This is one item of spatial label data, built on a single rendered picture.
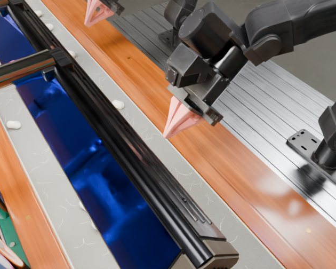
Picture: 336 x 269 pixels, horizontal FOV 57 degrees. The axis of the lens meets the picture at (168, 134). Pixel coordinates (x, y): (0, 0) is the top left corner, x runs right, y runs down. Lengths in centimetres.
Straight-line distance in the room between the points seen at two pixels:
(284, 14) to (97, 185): 39
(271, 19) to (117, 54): 52
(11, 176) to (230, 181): 44
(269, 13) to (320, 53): 199
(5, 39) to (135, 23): 87
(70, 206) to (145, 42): 69
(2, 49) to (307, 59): 216
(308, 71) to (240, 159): 168
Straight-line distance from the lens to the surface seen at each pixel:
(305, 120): 94
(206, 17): 50
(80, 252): 61
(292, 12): 53
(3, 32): 45
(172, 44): 111
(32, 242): 62
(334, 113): 74
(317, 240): 63
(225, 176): 64
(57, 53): 34
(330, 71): 236
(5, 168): 72
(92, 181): 26
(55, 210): 66
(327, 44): 263
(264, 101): 95
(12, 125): 82
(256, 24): 53
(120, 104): 79
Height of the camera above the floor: 130
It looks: 50 degrees down
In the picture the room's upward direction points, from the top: straight up
